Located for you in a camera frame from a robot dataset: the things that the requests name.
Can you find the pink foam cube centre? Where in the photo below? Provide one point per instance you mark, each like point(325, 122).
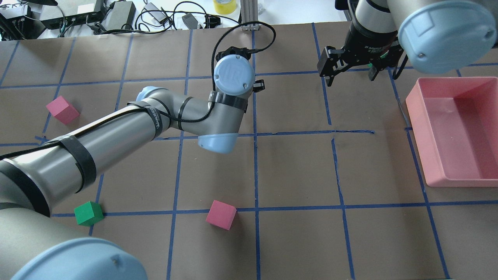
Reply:
point(221, 215)

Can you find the aluminium frame post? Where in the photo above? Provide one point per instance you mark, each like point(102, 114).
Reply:
point(249, 13)

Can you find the pink foam cube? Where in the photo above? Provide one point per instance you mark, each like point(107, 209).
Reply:
point(62, 110)
point(221, 215)

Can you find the yellow tape roll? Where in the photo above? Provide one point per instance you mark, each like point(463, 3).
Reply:
point(224, 7)

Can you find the pink plastic bin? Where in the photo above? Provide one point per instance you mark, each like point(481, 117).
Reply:
point(454, 120)

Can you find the green foam cube centre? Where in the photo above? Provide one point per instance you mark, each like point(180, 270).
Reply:
point(88, 214)

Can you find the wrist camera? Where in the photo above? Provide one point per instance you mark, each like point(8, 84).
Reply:
point(346, 5)

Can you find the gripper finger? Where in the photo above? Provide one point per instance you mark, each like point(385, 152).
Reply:
point(331, 63)
point(374, 71)
point(258, 86)

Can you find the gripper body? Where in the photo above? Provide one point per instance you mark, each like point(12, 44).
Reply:
point(365, 46)

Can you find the pink foam cube near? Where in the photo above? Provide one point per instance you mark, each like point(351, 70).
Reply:
point(62, 110)

